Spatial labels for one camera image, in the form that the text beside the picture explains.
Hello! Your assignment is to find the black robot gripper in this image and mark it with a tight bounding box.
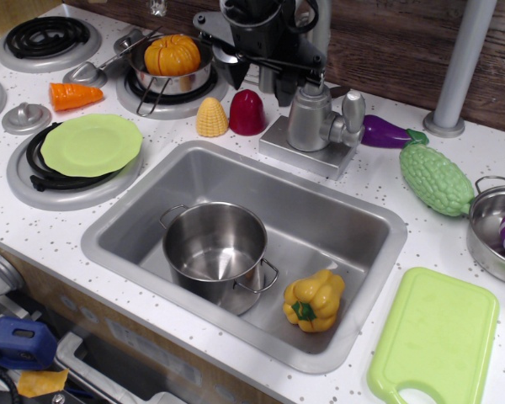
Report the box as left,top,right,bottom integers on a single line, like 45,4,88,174
193,1,327,107

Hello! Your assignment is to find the silver toy faucet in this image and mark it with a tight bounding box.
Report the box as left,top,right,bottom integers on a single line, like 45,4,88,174
258,0,366,182

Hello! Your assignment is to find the red toy pepper piece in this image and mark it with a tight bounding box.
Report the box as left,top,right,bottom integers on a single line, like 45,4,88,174
229,89,267,136

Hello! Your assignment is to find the small steel pan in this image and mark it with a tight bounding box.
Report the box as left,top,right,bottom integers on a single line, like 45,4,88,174
128,35,214,97

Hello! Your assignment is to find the yellow toy corn piece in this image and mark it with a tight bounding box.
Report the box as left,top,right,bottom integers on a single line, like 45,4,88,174
195,98,229,137

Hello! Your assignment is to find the orange toy pumpkin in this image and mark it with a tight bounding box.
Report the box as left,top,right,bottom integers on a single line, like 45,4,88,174
144,35,201,77

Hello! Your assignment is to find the purple toy eggplant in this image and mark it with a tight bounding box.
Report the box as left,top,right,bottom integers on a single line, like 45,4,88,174
361,114,429,149

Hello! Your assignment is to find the back right stove burner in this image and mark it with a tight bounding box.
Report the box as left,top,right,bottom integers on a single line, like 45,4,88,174
116,68,229,120

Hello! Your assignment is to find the silver sink basin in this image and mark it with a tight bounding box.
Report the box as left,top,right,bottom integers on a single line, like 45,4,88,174
81,141,407,374

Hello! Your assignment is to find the silver ladle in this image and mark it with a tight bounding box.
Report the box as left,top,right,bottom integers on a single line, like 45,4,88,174
62,27,160,88

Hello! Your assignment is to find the steel pot in sink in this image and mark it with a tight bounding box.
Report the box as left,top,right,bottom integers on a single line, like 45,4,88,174
159,202,279,316

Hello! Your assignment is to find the light green plate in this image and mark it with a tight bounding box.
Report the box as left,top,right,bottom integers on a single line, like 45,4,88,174
40,114,143,178

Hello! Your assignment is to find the green toy bitter gourd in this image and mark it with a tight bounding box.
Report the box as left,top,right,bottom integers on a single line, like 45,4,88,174
399,143,475,217

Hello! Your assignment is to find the orange toy carrot piece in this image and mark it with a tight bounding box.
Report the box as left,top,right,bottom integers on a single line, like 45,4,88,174
49,83,104,111

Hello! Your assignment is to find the back left stove burner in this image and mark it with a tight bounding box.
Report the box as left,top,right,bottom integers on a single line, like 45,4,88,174
0,16,102,74

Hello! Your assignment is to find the grey vertical pole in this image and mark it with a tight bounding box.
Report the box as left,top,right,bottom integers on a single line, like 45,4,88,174
423,0,497,138

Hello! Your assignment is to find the yellow toy bell pepper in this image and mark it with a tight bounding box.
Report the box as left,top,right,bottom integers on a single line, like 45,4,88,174
283,269,346,333

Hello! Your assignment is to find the silver stove knob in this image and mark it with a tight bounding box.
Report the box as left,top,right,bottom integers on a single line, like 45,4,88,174
2,102,52,136

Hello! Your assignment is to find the front stove burner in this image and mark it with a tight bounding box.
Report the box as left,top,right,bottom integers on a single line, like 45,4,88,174
7,123,142,211

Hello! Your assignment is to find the steel pot at right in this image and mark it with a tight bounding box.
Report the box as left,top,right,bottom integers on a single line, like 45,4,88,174
466,175,505,282

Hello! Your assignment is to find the light green cutting board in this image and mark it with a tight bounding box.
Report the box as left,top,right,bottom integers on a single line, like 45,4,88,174
367,268,499,403

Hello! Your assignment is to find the blue clamp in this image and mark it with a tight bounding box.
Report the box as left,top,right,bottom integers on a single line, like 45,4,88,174
0,316,57,370

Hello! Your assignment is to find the yellow tape piece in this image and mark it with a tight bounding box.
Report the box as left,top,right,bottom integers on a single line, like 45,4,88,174
17,369,69,398

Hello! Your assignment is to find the wire utensil handle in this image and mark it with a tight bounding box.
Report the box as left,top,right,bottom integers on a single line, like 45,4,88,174
244,74,260,86

